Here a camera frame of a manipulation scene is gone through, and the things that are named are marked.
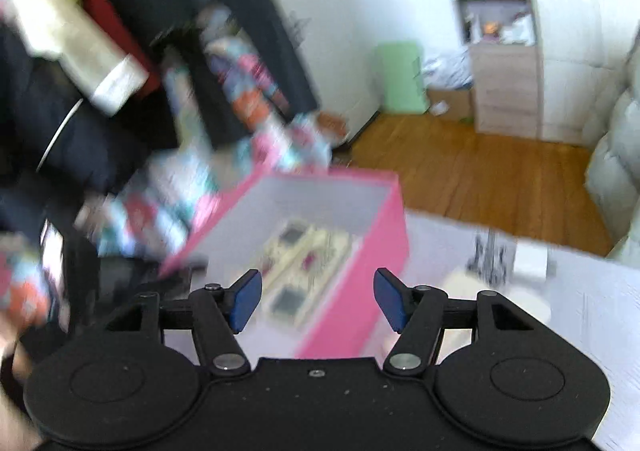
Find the white guitar print tablecloth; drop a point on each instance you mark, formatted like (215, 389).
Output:
(575, 331)

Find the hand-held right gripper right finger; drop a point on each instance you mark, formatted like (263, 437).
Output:
(387, 298)

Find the dark grey hanging garment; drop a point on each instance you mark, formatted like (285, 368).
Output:
(240, 31)

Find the person's left forearm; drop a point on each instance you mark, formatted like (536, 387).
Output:
(12, 381)

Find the grey puffer jacket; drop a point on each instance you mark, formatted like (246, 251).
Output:
(615, 156)

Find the pink cardboard box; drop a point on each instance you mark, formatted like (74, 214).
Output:
(345, 326)

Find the green folding table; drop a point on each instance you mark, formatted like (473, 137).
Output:
(400, 81)

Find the white wardrobe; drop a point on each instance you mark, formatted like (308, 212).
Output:
(340, 31)

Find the brown cardboard box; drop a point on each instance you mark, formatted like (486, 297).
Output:
(452, 106)

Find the red garment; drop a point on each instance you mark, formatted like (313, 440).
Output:
(107, 16)

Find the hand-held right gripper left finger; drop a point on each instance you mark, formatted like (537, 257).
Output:
(247, 298)

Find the cream jacket with fleece cuff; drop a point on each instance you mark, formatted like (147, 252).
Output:
(60, 41)

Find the wooden bookshelf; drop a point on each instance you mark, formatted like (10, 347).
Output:
(505, 81)

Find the floral quilt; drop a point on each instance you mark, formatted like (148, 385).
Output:
(175, 181)

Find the white printed package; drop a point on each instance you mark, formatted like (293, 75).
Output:
(447, 71)

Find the cream remote control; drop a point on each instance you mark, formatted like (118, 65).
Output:
(292, 233)
(290, 303)

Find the white block charger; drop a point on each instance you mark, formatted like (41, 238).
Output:
(530, 258)

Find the black jacket with white piping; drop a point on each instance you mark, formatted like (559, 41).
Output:
(75, 141)

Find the light wood wardrobe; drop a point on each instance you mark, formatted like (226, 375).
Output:
(575, 56)

